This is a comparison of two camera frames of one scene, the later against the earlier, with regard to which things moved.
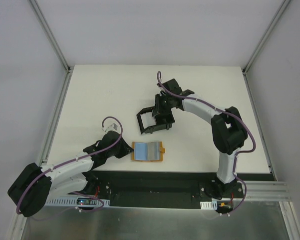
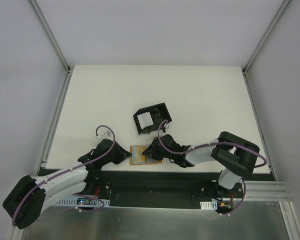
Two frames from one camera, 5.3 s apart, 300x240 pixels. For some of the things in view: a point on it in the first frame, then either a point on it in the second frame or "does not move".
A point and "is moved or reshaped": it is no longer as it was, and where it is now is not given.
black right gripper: (162, 116) to (158, 147)
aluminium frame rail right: (282, 8) does not move
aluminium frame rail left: (68, 63) does not move
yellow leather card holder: (146, 151) is moved or reshaped
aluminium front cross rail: (267, 190) does not move
